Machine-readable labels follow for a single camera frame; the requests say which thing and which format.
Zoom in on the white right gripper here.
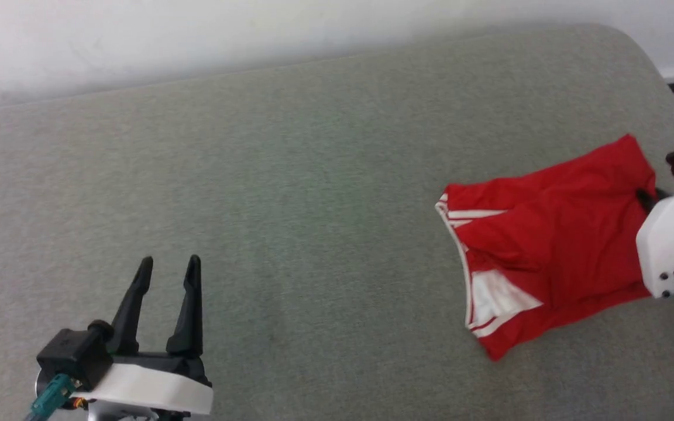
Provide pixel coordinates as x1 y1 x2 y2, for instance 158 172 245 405
635 186 674 299

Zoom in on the teal plug black camera cable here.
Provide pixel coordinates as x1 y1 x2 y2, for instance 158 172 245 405
23 374 78 421

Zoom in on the grey fabric sofa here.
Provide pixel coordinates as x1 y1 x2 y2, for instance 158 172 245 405
0 22 674 421

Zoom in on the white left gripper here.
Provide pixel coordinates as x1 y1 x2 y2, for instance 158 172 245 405
70 254 215 416

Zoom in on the red jersey with white trim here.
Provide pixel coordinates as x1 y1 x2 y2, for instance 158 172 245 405
435 134 661 362

